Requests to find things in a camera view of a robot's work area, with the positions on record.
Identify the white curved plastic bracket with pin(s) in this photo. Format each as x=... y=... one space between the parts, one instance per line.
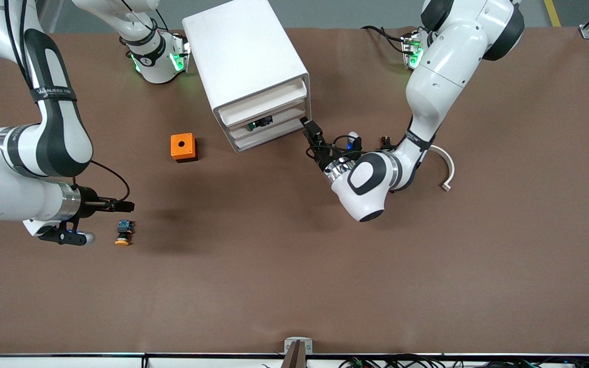
x=449 y=166

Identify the black square push button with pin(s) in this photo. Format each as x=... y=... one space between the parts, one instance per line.
x=386 y=143

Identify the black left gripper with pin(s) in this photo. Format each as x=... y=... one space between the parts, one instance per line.
x=322 y=154

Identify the grey metal mount bracket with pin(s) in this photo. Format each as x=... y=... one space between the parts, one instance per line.
x=289 y=342

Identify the white plastic drawer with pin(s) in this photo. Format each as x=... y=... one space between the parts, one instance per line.
x=264 y=105
x=287 y=113
x=287 y=123
x=274 y=136

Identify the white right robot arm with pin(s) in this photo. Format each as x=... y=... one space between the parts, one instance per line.
x=59 y=133

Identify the white drawer cabinet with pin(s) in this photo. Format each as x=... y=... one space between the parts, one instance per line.
x=243 y=51

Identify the yellow mushroom push button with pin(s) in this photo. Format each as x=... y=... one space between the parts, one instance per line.
x=123 y=234

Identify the dark camera pole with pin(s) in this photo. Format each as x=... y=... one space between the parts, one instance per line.
x=294 y=358

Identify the orange button enclosure box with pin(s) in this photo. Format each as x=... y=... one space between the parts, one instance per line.
x=182 y=146

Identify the white table edge rail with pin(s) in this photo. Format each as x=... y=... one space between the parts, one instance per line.
x=69 y=361

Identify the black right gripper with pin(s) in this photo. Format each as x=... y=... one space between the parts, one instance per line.
x=89 y=201

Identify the green black electrical component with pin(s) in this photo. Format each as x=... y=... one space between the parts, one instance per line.
x=260 y=123

